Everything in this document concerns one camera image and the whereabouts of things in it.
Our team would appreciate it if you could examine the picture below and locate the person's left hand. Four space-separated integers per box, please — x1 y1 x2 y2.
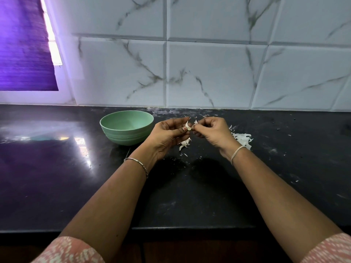
144 117 192 162

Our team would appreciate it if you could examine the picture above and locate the person's right hand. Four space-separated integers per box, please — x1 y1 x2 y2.
190 117 242 161

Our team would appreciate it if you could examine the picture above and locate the garlic clove cluster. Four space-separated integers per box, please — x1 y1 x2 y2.
178 137 192 152

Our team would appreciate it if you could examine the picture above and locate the mint green bowl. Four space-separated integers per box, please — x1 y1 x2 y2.
99 110 155 146

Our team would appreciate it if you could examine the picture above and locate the person's right forearm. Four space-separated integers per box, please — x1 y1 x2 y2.
230 150 342 261

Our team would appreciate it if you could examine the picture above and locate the person's left forearm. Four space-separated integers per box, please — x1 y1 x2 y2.
59 156 160 254

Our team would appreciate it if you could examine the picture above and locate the pile of white garlic peels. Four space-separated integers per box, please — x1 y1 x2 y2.
229 125 254 150

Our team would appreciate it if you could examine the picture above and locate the pink patterned left sleeve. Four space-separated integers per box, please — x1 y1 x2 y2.
31 236 105 263

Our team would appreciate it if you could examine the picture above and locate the pink patterned sleeve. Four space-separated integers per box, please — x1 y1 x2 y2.
301 233 351 263
31 236 105 263

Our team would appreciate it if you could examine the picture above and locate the bright window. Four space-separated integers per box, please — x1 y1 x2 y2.
39 0 63 67

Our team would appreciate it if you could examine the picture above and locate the pink patterned right sleeve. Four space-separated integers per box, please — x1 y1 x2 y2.
301 233 351 263

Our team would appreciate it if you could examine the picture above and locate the purple cloth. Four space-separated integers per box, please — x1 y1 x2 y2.
0 0 59 91

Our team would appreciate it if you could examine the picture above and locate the silver right wrist bracelet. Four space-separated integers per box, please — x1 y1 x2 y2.
230 145 247 166

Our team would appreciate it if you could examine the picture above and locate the silver wrist bracelet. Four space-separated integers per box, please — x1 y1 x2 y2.
123 157 149 179
230 145 247 166

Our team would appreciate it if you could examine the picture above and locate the silver left wrist bracelet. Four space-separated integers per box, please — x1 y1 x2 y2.
123 157 149 179

